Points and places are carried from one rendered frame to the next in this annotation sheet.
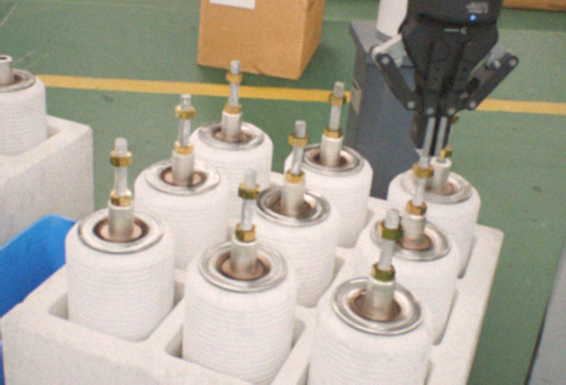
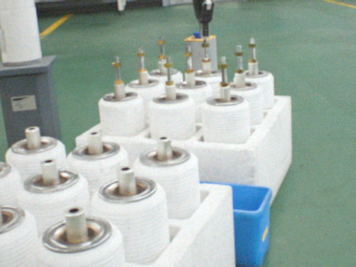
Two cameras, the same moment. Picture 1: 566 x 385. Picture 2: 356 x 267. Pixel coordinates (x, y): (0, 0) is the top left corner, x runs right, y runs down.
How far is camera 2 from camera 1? 133 cm
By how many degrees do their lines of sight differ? 82
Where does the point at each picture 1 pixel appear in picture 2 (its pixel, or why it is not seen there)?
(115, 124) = not seen: outside the picture
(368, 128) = (47, 111)
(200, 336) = (259, 110)
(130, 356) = (264, 128)
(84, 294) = (247, 123)
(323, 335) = (264, 85)
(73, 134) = not seen: hidden behind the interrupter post
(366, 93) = (40, 93)
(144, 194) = (185, 104)
